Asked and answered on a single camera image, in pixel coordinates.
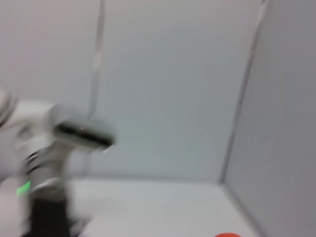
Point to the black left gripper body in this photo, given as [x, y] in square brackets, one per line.
[49, 217]

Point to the red orange fruit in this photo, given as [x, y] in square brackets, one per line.
[228, 235]

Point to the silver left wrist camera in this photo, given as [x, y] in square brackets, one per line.
[84, 133]

